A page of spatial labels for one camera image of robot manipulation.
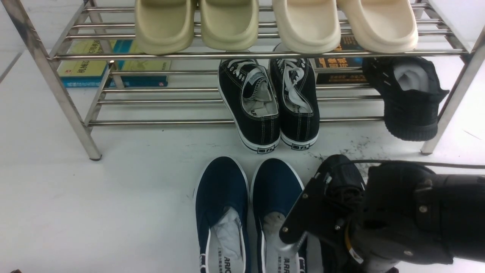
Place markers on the navy slip-on shoe left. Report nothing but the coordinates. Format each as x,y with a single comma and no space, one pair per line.
221,200

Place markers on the black mesh sneaker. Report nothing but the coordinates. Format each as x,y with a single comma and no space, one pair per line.
411,93
346,185

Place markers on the cream slipper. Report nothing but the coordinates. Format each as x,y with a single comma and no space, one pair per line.
386,26
308,26

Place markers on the navy slip-on shoe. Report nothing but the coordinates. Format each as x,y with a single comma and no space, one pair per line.
221,200
275,188

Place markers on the black canvas sneaker left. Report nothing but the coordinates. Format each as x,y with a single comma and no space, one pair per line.
246,91

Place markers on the olive green slipper left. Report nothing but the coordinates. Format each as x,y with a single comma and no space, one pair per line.
164,26

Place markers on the olive green slipper right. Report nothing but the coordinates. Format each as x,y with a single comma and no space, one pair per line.
229,24

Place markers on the yellow and teal book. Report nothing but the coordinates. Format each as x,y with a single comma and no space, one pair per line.
89,73

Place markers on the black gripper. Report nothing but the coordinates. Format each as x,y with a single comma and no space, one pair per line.
391,226

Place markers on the navy slip-on shoe right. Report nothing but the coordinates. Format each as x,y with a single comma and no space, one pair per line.
275,188

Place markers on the stainless steel shoe rack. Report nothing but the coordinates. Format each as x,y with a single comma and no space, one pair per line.
87,24

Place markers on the black canvas sneaker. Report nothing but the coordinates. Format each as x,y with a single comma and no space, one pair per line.
293,80
246,91

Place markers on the black canvas sneaker right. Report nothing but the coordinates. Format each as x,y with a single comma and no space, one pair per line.
293,80

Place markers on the olive green slipper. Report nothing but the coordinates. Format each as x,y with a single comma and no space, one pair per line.
229,24
164,26

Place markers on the cream slipper right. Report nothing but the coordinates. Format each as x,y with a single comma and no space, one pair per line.
386,26

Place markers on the cream slipper left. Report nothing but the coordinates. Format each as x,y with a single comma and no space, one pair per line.
308,26

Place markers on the black and orange book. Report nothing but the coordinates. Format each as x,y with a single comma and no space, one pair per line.
338,70

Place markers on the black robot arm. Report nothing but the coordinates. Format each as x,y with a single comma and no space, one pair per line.
458,201

